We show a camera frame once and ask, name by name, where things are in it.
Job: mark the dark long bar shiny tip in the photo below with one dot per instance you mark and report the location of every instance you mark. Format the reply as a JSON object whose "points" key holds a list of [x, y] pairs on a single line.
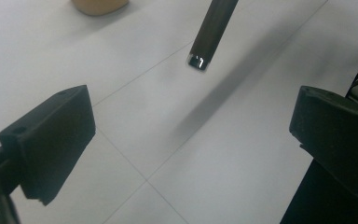
{"points": [[213, 29]]}

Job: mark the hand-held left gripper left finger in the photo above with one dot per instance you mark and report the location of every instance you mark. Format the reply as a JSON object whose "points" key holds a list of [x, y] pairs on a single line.
{"points": [[49, 143]]}

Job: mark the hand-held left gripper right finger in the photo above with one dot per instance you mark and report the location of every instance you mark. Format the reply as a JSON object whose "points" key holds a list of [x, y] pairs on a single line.
{"points": [[338, 140]]}

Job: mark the tan rounded object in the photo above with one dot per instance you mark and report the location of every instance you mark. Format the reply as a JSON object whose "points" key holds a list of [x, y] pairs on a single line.
{"points": [[99, 6]]}

